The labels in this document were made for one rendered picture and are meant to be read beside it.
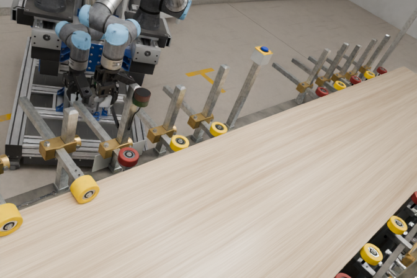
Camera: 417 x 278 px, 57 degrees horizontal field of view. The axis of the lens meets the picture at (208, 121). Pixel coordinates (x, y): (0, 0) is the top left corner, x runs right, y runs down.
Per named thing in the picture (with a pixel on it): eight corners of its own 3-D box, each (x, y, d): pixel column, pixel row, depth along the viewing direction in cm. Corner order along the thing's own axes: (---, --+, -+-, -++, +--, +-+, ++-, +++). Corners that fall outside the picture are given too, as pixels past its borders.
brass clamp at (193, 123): (186, 122, 192) (188, 115, 189) (205, 116, 201) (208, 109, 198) (193, 130, 189) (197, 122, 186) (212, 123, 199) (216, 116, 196)
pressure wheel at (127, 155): (110, 169, 156) (115, 149, 149) (126, 163, 161) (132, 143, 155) (120, 182, 152) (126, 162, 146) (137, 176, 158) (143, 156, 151)
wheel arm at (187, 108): (161, 91, 206) (163, 85, 203) (166, 90, 208) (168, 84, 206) (213, 143, 186) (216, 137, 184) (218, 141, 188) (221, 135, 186)
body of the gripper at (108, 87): (88, 88, 145) (92, 61, 138) (108, 84, 151) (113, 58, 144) (98, 100, 141) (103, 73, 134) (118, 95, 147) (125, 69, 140)
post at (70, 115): (53, 197, 157) (64, 107, 129) (61, 194, 159) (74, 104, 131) (57, 203, 155) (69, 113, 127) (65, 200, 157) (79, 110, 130)
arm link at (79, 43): (84, 28, 159) (95, 38, 156) (81, 50, 166) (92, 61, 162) (67, 29, 154) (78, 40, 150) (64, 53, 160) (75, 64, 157)
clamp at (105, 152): (97, 151, 158) (99, 143, 155) (125, 143, 167) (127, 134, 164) (104, 160, 156) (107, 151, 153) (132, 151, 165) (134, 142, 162)
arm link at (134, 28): (117, 10, 144) (103, 19, 135) (144, 22, 144) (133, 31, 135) (113, 29, 149) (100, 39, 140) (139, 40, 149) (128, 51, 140)
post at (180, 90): (150, 161, 191) (175, 84, 163) (156, 159, 193) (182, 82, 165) (154, 166, 189) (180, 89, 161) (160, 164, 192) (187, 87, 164)
